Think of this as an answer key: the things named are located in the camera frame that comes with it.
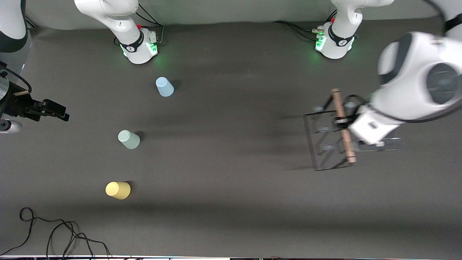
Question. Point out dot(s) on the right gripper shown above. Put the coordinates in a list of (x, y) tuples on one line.
[(17, 105)]

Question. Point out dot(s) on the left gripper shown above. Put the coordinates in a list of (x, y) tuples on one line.
[(349, 118)]

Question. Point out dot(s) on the pale green plastic cup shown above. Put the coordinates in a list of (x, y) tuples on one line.
[(129, 140)]

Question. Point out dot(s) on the yellow plastic cup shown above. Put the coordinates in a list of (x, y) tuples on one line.
[(118, 190)]

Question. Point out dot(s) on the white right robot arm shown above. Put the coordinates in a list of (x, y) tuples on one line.
[(108, 14)]

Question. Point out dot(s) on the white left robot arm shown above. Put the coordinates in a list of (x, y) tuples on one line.
[(408, 72)]

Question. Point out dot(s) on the light blue plastic cup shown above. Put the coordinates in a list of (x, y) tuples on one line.
[(165, 87)]

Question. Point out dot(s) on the dark grey table cover sheet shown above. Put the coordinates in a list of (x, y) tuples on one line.
[(234, 162)]

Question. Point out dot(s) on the black frame rail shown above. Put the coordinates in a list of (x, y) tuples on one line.
[(30, 23)]

